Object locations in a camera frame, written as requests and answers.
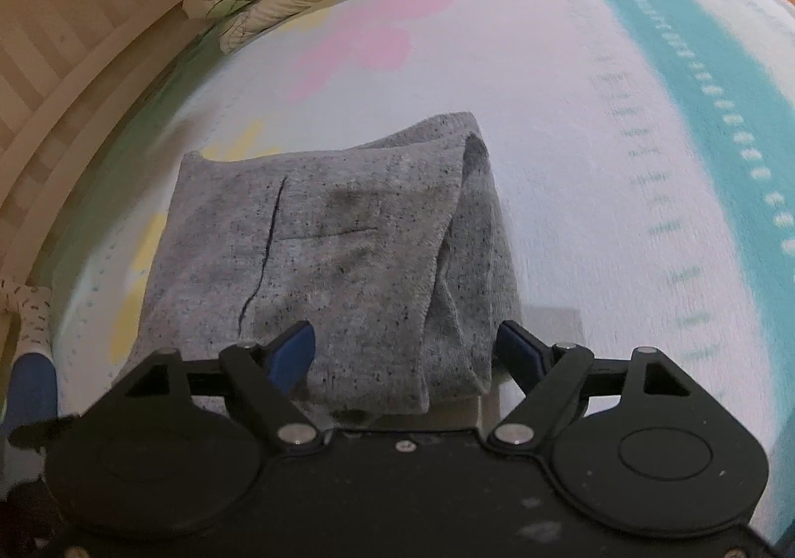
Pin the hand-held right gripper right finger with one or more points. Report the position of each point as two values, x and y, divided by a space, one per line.
520 350

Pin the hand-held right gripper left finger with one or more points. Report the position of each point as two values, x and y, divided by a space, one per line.
292 354

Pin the grey pants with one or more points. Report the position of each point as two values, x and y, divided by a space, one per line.
348 247

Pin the person's blue trousers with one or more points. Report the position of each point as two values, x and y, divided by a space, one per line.
34 396

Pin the pastel printed bed sheet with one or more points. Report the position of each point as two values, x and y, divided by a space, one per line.
559 160

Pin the person's white dotted shirt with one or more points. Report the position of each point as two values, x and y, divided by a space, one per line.
28 316

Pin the white wooden bed frame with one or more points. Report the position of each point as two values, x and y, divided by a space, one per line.
74 67

